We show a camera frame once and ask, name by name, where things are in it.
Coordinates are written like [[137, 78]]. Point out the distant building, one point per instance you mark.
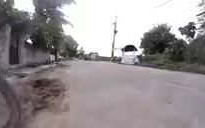
[[92, 55]]

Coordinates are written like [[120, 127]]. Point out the white vehicle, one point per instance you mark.
[[129, 55]]

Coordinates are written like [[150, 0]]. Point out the utility pole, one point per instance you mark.
[[114, 36]]

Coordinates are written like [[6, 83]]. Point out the grey asphalt road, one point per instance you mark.
[[123, 96]]

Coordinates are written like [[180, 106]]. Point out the row of trees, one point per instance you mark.
[[48, 30]]

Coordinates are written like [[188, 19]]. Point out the trees and bushes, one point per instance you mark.
[[176, 43]]

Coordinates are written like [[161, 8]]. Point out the grass verge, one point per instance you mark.
[[186, 68]]

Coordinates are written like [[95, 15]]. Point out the grey wall with dark gate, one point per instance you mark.
[[30, 55]]

